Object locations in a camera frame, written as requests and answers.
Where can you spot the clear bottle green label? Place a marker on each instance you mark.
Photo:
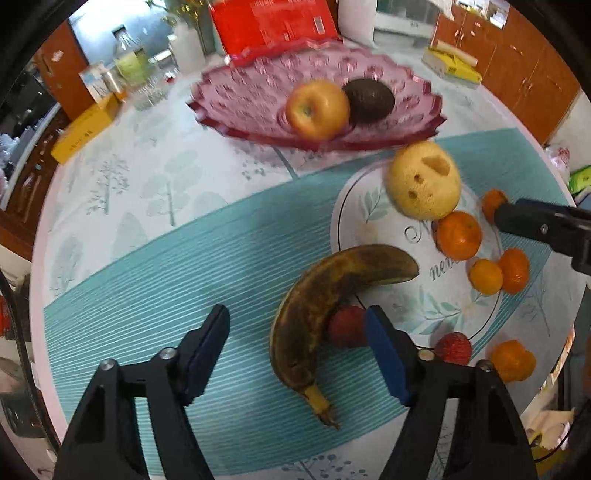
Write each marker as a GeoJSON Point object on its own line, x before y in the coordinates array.
{"type": "Point", "coordinates": [131, 67]}

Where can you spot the yellow-white tissue box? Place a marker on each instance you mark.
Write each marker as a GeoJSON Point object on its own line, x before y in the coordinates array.
{"type": "Point", "coordinates": [452, 64]}

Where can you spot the brown wooden cabinets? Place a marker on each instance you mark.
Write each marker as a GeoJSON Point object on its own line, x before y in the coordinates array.
{"type": "Point", "coordinates": [521, 69]}

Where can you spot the orange tangerine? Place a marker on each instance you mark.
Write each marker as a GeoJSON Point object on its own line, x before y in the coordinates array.
{"type": "Point", "coordinates": [512, 360]}
{"type": "Point", "coordinates": [491, 203]}
{"type": "Point", "coordinates": [459, 235]}
{"type": "Point", "coordinates": [485, 276]}
{"type": "Point", "coordinates": [515, 271]}

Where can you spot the overripe brown banana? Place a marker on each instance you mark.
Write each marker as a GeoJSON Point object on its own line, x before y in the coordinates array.
{"type": "Point", "coordinates": [300, 323]}

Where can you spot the red plastic package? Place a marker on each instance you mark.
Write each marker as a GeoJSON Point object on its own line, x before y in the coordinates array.
{"type": "Point", "coordinates": [272, 23]}

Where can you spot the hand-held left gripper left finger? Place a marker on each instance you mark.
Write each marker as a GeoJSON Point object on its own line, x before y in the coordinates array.
{"type": "Point", "coordinates": [210, 357]}

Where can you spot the yellow pear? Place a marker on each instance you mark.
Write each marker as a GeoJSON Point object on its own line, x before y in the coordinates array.
{"type": "Point", "coordinates": [422, 184]}

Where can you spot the clear drinking glass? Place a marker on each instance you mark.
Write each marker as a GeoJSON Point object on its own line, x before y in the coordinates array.
{"type": "Point", "coordinates": [150, 94]}

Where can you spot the red-yellow apple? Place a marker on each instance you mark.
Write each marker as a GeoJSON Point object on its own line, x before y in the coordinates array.
{"type": "Point", "coordinates": [316, 110]}

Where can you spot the white-blue small box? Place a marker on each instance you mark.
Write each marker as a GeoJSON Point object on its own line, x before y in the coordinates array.
{"type": "Point", "coordinates": [94, 83]}

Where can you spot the yellow cardboard box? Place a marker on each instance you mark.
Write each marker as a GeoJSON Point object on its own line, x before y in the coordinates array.
{"type": "Point", "coordinates": [85, 129]}

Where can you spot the pink glass fruit bowl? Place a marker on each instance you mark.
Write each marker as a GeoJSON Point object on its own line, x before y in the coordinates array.
{"type": "Point", "coordinates": [249, 92]}

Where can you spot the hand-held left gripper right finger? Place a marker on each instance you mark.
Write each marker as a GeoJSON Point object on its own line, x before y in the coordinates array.
{"type": "Point", "coordinates": [388, 355]}

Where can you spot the white countertop appliance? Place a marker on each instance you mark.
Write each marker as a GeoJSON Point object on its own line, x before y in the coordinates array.
{"type": "Point", "coordinates": [406, 23]}

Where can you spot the white cloth cover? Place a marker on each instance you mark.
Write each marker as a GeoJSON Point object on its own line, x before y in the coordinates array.
{"type": "Point", "coordinates": [355, 21]}

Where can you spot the dark avocado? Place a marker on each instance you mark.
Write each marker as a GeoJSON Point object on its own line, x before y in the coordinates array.
{"type": "Point", "coordinates": [371, 99]}

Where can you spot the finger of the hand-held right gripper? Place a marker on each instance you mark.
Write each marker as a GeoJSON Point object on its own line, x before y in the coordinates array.
{"type": "Point", "coordinates": [535, 221]}

